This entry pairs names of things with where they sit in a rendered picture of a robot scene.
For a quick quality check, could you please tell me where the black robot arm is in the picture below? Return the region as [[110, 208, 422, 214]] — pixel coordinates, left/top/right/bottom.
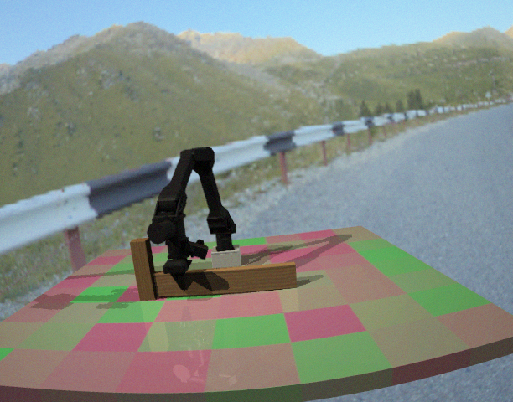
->
[[148, 147, 236, 260]]

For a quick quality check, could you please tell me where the brown wooden post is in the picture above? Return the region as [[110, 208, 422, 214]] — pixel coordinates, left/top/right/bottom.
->
[[129, 238, 157, 301]]

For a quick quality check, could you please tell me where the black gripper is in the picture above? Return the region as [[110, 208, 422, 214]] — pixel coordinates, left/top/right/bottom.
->
[[163, 235, 192, 290]]

